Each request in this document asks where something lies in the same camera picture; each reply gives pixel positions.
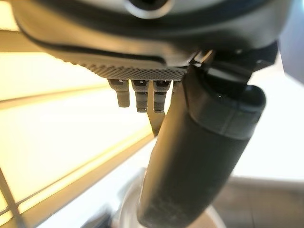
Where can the silver robot leg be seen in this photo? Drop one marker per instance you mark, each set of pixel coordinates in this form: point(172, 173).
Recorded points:
point(123, 202)

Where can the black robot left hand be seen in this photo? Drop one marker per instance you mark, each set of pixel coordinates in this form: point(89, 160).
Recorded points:
point(194, 154)

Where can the light wooden drawer cabinet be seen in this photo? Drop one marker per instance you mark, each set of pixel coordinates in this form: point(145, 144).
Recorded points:
point(59, 114)

